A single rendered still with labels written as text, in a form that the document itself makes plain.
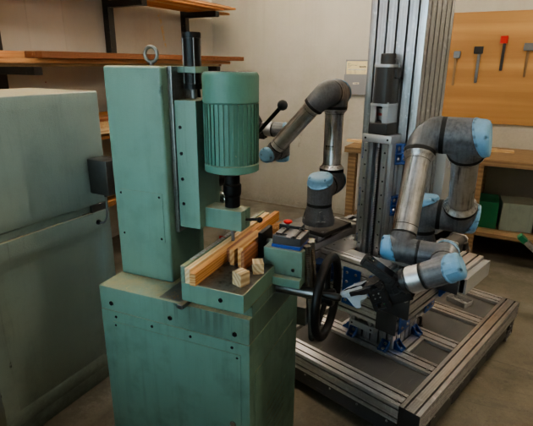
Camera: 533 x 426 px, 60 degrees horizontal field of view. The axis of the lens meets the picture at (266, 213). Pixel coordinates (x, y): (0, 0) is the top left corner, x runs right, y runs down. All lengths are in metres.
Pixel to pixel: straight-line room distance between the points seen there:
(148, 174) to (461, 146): 0.98
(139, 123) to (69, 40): 2.53
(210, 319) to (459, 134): 0.94
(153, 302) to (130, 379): 0.36
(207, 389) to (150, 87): 0.99
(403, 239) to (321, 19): 3.67
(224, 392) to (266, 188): 3.87
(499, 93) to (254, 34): 2.45
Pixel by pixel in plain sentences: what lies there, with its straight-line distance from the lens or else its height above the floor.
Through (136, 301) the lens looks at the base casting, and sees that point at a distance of 1.63.
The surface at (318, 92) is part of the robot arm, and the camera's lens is 2.06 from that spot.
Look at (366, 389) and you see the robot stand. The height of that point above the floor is 0.23.
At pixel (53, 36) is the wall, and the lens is 3.95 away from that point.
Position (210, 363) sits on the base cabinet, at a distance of 1.57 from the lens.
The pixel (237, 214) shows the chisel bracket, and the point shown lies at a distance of 1.51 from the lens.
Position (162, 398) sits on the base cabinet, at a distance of 1.79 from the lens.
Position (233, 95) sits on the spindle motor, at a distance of 1.40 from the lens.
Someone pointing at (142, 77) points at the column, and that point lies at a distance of 1.52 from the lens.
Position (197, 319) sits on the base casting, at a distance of 1.51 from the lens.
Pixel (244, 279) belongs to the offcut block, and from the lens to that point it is 1.38.
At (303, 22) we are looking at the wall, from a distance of 4.94.
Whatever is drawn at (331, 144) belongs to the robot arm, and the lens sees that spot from 2.19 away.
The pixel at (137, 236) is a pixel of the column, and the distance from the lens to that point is 1.67.
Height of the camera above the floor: 1.53
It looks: 18 degrees down
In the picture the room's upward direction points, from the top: straight up
